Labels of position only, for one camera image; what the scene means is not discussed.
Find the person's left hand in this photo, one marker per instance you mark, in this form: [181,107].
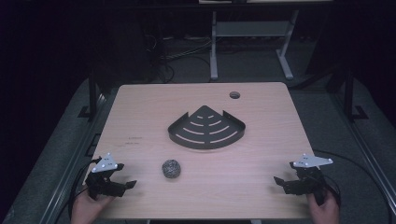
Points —
[85,208]

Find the black metal stand post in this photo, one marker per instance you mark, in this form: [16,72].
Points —
[92,93]

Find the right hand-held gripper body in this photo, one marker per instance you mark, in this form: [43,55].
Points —
[309,180]

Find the person's right hand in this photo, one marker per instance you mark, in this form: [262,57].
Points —
[325,211]

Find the black metal corner shelf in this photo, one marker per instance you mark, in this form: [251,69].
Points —
[207,132]

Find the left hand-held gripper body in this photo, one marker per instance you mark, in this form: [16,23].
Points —
[101,182]

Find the grey metal desk frame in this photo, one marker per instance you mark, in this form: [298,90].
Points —
[249,28]

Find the steel wool scrubber ball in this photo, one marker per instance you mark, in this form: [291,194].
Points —
[171,169]

